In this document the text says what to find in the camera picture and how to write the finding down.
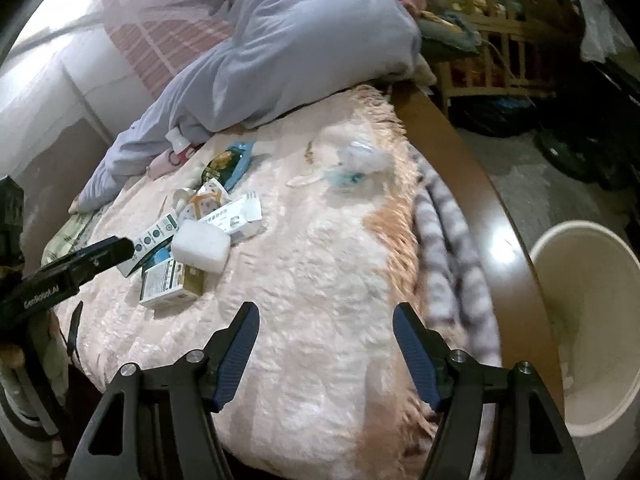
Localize white and orange box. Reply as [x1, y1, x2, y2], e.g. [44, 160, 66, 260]
[177, 178, 232, 223]

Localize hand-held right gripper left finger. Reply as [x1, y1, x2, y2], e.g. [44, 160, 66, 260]
[65, 301, 261, 480]

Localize pink white small bottle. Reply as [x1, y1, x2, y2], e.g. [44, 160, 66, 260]
[149, 146, 198, 179]

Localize wooden crib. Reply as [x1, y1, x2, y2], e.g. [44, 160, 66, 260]
[425, 0, 558, 107]

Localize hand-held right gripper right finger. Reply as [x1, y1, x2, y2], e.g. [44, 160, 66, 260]
[392, 301, 587, 480]

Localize pink fluffy blanket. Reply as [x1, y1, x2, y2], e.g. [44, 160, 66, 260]
[52, 85, 441, 480]

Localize clear crumpled plastic bag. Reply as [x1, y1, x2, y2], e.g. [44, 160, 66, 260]
[325, 141, 396, 192]

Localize white medicine box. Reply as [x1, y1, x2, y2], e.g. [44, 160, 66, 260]
[199, 193, 264, 247]

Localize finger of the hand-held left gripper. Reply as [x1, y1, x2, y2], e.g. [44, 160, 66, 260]
[75, 236, 137, 283]

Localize black bag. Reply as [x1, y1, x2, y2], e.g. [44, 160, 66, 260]
[450, 95, 537, 137]

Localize green patterned cloth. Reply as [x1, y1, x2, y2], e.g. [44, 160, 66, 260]
[42, 212, 103, 266]

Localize white and gold box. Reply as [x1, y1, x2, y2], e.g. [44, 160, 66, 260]
[139, 259, 207, 310]

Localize long white box green circles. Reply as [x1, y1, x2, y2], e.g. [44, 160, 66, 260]
[117, 212, 181, 278]

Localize blue snack packet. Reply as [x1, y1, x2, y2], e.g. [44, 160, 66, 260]
[226, 141, 257, 192]

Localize green snack packet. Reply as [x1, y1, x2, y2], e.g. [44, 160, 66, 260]
[201, 152, 238, 187]

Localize black fan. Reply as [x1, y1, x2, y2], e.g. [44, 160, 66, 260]
[535, 125, 640, 191]

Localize white foam block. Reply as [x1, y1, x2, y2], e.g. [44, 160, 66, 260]
[171, 220, 232, 275]

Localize brown wooden bed frame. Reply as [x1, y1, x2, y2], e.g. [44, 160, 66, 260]
[390, 82, 566, 411]

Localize grey striped blanket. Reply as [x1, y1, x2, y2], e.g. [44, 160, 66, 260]
[410, 150, 503, 368]

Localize beige plastic bucket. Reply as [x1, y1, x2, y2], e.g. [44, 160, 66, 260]
[529, 221, 640, 441]

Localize white hanging cloth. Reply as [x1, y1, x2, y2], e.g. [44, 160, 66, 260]
[580, 0, 634, 63]

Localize pink striped bedsheet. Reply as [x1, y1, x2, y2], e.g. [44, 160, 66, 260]
[112, 0, 237, 102]

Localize grey green cloth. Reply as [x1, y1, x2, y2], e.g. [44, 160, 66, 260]
[417, 10, 482, 57]

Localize lavender quilt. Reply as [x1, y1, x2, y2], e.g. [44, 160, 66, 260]
[75, 0, 423, 211]

